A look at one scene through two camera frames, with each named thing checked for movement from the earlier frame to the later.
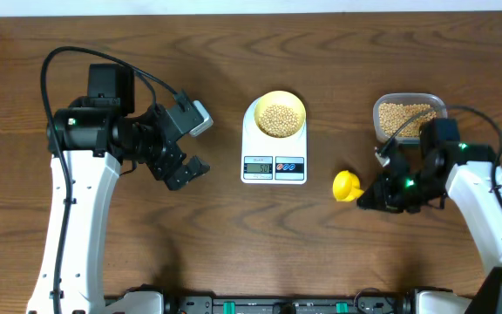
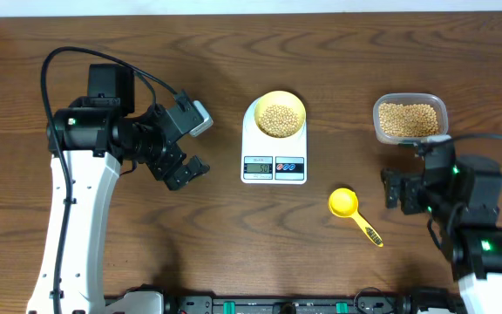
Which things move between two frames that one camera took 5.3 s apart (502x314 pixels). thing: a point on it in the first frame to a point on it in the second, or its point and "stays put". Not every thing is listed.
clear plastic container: (397, 117) stays put
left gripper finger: (195, 168) stays put
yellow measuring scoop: (346, 186) to (343, 202)
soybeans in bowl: (278, 120) stays put
